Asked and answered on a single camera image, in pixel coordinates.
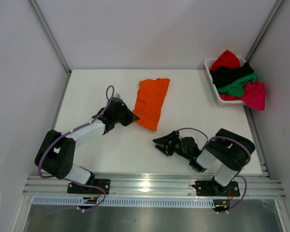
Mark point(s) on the slotted grey cable duct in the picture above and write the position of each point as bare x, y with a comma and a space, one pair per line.
129, 202

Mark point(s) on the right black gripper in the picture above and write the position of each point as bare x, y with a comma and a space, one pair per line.
172, 144

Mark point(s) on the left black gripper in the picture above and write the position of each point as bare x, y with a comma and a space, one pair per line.
131, 117

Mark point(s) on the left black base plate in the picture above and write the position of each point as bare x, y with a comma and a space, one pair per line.
101, 183

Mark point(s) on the black t shirt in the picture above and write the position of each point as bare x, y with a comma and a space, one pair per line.
225, 76

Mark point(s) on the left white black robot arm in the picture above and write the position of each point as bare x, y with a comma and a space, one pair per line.
55, 157

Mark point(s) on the white plastic laundry basket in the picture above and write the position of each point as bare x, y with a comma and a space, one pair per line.
219, 101

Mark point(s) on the red t shirt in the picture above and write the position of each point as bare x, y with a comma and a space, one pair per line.
227, 60

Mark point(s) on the green t shirt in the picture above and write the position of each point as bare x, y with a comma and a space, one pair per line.
236, 88

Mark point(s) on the orange t shirt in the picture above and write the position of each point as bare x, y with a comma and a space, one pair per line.
150, 98

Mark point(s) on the aluminium mounting rail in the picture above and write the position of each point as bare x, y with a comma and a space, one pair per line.
158, 186

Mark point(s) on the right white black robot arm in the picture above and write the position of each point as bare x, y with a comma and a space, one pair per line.
232, 150

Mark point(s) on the magenta t shirt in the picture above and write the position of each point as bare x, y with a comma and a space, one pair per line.
254, 96

